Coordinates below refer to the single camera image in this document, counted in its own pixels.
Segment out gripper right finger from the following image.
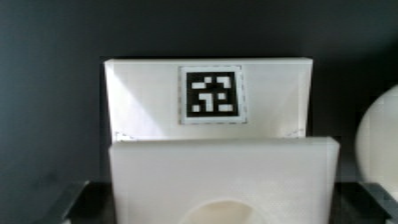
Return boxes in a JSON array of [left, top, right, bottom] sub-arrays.
[[333, 182, 398, 224]]

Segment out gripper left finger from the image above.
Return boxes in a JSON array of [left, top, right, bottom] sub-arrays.
[[36, 181, 113, 224]]

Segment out white lamp bulb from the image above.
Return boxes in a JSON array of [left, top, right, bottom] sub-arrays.
[[354, 85, 398, 200]]

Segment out white lamp base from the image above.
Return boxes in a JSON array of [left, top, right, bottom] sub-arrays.
[[104, 58, 338, 224]]

